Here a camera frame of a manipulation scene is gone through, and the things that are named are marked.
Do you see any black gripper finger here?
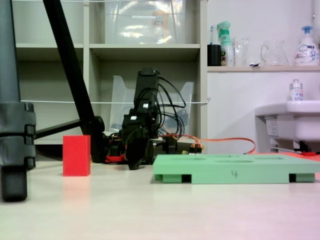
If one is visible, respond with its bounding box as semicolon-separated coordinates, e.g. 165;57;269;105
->
136;147;149;170
126;147;138;171

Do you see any red square block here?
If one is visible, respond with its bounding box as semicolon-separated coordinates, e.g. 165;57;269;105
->
62;134;92;177

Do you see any red base clamp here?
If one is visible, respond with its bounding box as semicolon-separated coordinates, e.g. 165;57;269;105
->
104;154;126;164

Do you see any black clamp knob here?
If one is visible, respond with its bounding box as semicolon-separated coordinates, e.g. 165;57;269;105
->
162;136;179;154

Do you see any clear plastic file holder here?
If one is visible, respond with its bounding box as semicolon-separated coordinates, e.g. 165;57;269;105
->
109;74;195;138

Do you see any circuit board with connectors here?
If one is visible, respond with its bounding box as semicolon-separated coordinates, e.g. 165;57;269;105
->
182;142;205;156

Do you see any black tripod brace bar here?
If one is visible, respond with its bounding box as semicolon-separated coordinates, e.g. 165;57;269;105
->
34;119;83;140

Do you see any green shape sorter board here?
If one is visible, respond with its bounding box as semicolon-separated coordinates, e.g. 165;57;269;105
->
151;153;320;185

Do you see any black tripod leg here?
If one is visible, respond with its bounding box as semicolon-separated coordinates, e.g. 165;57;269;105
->
0;0;37;203
42;0;107;164

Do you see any clear plastic storage box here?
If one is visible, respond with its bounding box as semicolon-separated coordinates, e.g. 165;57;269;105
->
103;0;187;45

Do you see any black cup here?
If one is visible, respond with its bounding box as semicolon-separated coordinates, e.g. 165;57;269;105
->
207;44;223;67

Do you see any orange packet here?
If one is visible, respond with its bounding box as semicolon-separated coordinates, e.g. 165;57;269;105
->
152;10;170;44

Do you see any green spray bottle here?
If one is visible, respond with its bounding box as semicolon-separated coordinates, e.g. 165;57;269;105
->
216;21;235;67

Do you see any glass beaker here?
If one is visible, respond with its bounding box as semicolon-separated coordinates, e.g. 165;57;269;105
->
232;36;251;67

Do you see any glass jug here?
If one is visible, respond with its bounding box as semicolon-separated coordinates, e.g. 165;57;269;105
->
260;39;290;67

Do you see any white sink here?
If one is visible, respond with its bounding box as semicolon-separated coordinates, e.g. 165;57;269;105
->
254;99;320;154

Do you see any clear sanitizer bottle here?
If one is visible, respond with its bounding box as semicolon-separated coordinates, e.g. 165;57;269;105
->
289;78;304;102

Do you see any white foam soap bottle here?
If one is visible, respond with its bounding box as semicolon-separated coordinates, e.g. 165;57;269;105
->
294;25;320;67

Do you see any coiled black cable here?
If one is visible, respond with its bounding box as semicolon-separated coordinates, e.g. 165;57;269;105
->
172;108;191;131

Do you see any thin black arm wire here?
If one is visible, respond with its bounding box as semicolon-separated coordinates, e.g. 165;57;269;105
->
158;76;187;137

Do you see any orange cable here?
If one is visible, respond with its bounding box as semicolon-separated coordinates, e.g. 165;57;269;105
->
159;133;256;155

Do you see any wooden wall shelf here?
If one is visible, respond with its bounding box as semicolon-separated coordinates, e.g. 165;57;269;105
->
207;65;320;74

